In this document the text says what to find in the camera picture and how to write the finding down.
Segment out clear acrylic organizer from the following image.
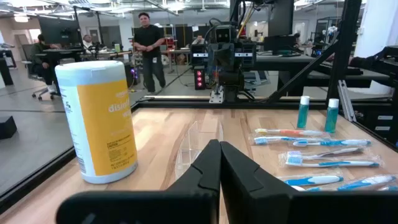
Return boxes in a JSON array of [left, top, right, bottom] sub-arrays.
[[174, 120, 224, 180]]

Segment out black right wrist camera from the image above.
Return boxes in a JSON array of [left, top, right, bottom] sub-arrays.
[[213, 25, 233, 44]]

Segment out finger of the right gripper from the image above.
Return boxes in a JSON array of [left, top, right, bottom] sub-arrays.
[[207, 46, 223, 73], [222, 46, 238, 73]]

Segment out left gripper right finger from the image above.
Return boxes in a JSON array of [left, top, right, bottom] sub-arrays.
[[220, 141, 398, 224]]

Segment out silver aluminium extrusion piece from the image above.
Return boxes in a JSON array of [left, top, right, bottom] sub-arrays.
[[337, 80, 358, 123]]

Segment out purple white toothbrush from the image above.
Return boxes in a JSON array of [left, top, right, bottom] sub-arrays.
[[285, 146, 364, 158]]

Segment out black cabinet white labels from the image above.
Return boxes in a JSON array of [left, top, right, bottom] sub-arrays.
[[357, 102, 398, 147]]

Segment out large black monitor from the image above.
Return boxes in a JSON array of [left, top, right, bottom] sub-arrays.
[[37, 15, 81, 47]]

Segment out computer tower red lights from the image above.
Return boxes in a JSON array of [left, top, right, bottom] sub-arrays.
[[193, 65, 206, 91]]

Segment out black monitor back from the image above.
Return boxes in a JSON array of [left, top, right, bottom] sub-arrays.
[[267, 0, 295, 37]]

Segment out black floor box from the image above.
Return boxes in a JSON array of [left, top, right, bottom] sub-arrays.
[[0, 115, 18, 140]]

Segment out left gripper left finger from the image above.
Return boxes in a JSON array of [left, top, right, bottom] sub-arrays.
[[55, 139, 222, 224]]

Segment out black work desk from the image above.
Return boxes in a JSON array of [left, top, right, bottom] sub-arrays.
[[248, 53, 392, 90]]

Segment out grey office chair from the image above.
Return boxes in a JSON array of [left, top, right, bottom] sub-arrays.
[[21, 43, 60, 101]]

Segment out orange white toothbrush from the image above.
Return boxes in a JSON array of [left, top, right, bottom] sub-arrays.
[[254, 128, 329, 138]]

